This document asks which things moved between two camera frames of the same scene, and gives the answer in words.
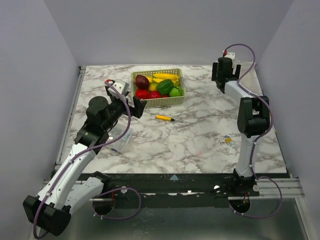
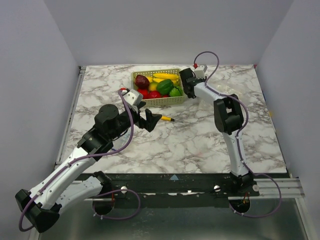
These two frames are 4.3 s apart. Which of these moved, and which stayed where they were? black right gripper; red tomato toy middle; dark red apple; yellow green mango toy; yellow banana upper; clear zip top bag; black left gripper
Moved: black right gripper; clear zip top bag; black left gripper
Stayed: dark red apple; yellow green mango toy; red tomato toy middle; yellow banana upper
